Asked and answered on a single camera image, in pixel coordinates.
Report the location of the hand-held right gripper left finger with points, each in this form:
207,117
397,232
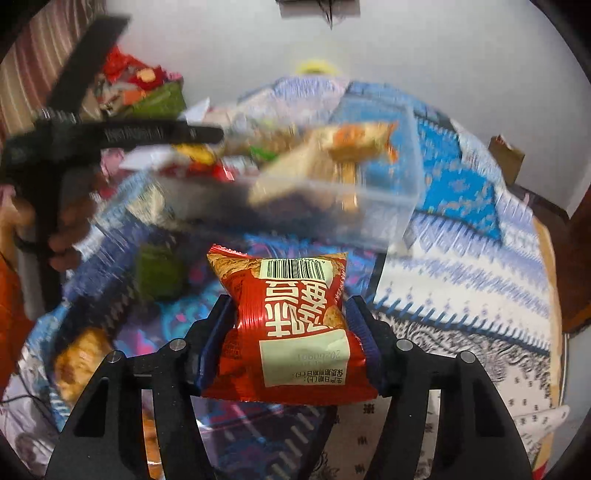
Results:
207,350

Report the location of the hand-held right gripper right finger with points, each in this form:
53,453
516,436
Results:
369,350

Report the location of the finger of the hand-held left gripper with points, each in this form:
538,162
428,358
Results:
87,60
157,134

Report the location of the red snack packet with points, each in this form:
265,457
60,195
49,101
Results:
286,323

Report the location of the clear bag of brown cookies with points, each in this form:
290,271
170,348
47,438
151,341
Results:
268,138

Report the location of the clear plastic storage box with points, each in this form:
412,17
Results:
388,217

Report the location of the pale yellow cake packet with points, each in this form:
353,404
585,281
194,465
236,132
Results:
295,175

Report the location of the orange bread packet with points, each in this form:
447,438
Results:
360,138

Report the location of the person's left hand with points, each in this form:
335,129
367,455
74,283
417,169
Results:
74,221

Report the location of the small yellow snack packet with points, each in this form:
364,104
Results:
198,154

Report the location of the striped brown curtain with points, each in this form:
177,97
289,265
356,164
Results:
41,46

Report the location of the pile of colourful clutter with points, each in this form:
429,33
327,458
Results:
134,74

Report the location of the green snack packet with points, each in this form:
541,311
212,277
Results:
159,274

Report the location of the patchwork bed blanket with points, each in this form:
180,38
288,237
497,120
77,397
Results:
461,286

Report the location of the nut brittle packet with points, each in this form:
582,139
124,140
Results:
78,364

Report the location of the yellow hoop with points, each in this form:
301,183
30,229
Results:
317,67

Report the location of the white cloth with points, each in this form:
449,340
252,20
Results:
545,431

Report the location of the small cardboard box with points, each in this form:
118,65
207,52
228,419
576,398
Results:
507,157

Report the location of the dark wooden bed frame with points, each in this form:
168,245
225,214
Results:
572,277

